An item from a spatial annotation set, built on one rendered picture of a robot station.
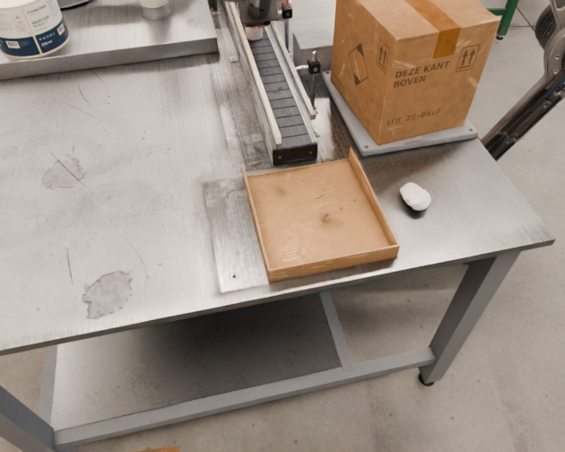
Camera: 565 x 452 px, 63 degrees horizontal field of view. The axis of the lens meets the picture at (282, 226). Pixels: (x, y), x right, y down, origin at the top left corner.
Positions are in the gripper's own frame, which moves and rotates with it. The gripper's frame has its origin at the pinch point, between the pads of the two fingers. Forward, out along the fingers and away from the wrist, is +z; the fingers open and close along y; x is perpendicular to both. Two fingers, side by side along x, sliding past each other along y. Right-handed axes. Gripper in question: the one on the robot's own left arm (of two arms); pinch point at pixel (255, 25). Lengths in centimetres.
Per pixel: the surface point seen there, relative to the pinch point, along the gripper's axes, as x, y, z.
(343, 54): 18.7, -17.2, -19.3
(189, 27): -8.1, 18.1, 14.1
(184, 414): 106, 40, 7
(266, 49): 6.8, -2.3, 1.6
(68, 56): -2, 54, 10
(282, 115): 31.5, 0.8, -18.1
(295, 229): 60, 6, -35
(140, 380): 96, 51, 16
